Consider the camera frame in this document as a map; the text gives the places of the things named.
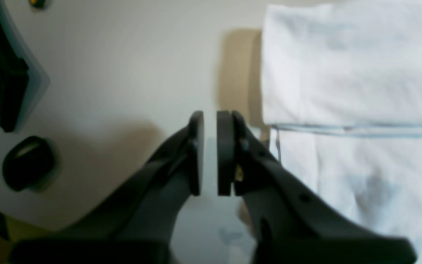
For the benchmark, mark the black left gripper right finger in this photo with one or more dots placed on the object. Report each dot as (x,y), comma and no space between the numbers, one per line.
(292,225)

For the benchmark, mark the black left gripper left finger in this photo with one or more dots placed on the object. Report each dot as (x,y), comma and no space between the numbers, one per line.
(134,225)

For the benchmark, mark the white T-shirt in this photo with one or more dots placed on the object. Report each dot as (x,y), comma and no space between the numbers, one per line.
(333,89)

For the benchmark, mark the black computer mouse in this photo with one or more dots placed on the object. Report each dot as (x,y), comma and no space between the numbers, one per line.
(30,163)

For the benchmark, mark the black keyboard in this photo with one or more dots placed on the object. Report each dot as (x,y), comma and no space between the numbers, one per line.
(23,81)

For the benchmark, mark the orange object at edge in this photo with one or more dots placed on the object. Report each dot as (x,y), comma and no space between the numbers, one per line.
(39,4)

